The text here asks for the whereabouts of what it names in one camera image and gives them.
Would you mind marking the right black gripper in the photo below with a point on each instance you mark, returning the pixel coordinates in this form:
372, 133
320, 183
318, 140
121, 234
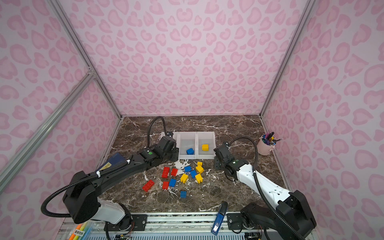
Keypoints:
216, 160

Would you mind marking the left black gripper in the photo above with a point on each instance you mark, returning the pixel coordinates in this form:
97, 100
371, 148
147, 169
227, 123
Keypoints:
176, 154

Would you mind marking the red lego brick tall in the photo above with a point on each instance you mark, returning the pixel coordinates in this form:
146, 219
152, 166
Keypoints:
165, 173

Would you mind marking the red lego brick small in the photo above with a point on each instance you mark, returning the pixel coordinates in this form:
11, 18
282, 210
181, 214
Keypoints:
174, 172

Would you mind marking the blue lego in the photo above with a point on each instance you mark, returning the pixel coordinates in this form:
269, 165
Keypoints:
193, 174
187, 169
190, 151
183, 194

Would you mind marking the blue lego mid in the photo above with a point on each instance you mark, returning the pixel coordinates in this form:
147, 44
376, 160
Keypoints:
172, 183

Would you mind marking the long red lego brick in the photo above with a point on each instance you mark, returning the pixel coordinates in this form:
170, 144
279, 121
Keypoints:
148, 185

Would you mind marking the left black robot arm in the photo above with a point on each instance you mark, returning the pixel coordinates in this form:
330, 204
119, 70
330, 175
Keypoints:
82, 196

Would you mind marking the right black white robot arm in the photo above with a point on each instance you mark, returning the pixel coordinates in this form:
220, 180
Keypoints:
286, 212

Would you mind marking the white bin middle compartment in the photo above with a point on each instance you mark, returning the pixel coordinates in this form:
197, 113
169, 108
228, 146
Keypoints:
186, 141

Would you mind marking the white bin right compartment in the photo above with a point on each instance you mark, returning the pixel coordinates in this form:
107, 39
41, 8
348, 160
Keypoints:
206, 142

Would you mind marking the blue lego front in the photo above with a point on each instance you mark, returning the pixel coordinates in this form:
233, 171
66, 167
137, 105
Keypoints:
183, 194

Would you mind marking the pink pen cup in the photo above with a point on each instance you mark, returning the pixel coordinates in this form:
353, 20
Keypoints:
267, 143

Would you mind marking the blue stapler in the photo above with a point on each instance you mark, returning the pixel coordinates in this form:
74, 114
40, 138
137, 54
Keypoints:
219, 218

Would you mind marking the dark blue notebook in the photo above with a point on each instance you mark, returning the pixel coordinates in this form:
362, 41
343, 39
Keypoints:
114, 160

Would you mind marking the highlighter pen pack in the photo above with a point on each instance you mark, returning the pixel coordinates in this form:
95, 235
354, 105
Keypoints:
82, 231

